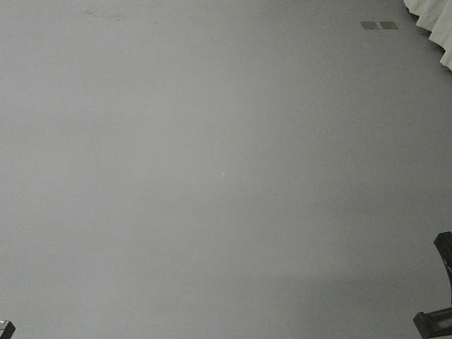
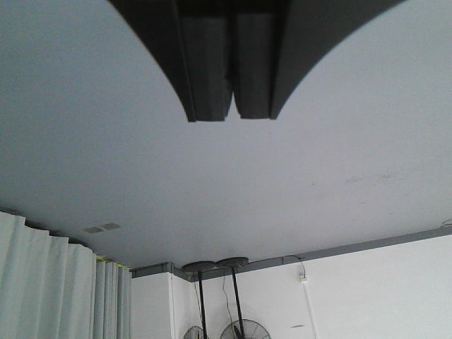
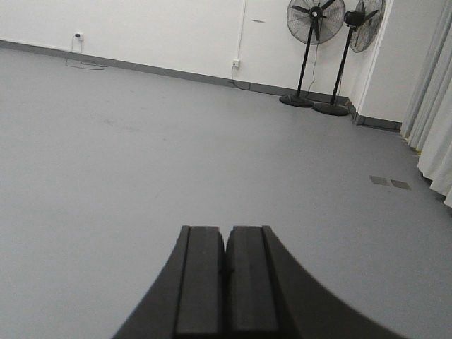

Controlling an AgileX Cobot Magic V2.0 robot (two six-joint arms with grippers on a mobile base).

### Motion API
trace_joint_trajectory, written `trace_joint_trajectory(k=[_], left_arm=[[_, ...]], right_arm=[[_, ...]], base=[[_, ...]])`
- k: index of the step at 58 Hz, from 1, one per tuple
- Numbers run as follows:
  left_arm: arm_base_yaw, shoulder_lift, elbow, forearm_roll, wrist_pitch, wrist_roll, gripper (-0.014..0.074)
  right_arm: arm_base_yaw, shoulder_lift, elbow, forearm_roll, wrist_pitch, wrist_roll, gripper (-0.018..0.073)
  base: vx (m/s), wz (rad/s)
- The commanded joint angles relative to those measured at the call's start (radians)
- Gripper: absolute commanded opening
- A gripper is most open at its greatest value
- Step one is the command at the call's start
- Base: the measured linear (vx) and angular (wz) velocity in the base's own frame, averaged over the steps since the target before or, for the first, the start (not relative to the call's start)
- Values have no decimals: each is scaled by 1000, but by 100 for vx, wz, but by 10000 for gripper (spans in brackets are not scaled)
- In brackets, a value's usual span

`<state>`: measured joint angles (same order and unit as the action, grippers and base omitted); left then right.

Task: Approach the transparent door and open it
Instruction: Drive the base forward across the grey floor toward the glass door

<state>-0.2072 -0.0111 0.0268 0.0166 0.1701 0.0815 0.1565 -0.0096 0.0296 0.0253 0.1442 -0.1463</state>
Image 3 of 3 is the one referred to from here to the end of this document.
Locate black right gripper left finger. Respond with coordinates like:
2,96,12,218
114,226,224,338

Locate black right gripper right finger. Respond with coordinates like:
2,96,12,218
225,226,401,338

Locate grey floor outlet covers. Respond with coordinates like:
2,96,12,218
369,175,411,190

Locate white curtain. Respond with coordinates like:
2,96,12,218
400,1,451,207

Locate black pedestal fan left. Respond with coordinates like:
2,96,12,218
280,0,345,107

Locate black pedestal fan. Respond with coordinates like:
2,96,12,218
280,0,345,107
313,0,386,116

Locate white wall socket with plug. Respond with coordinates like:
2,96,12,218
74,32,84,41

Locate black pedestal fan right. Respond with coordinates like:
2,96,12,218
313,0,386,116

